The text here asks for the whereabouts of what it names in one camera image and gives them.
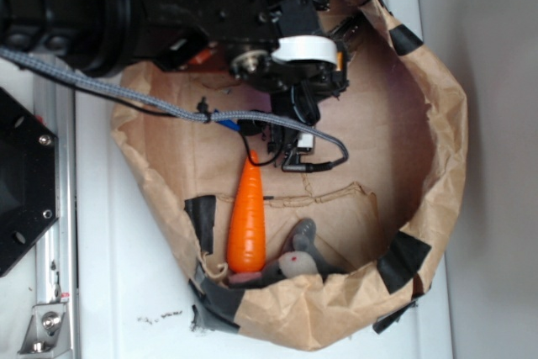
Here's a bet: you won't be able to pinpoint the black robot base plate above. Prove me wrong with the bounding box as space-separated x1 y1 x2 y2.
1 89 57 277

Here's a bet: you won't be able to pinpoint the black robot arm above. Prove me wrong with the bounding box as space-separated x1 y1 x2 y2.
1 0 349 173

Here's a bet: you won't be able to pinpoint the orange plastic carrot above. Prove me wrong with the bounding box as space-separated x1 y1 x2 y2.
227 151 266 273

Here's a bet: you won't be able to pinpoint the grey plush bunny toy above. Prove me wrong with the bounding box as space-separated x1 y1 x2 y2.
229 218 345 288

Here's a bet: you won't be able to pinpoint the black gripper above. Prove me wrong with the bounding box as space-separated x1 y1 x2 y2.
138 0 350 166

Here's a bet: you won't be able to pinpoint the brown paper bag bin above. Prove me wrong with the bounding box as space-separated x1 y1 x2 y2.
111 0 468 351

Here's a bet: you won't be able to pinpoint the grey braided cable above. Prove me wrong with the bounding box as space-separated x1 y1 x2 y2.
0 47 350 173

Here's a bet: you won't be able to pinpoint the silver keys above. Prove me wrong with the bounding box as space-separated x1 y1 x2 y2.
328 11 366 62

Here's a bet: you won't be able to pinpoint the aluminium extrusion rail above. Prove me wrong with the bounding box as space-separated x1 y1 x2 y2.
34 77 80 358

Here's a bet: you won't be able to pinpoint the metal corner bracket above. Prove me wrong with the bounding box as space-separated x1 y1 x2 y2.
17 303 71 358

